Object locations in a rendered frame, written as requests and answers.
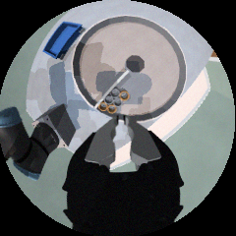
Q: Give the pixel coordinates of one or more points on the blue open crate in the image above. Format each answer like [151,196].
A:
[61,40]

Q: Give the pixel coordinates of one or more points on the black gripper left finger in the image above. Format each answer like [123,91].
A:
[98,149]

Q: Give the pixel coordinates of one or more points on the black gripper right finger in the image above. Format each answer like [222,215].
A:
[147,147]

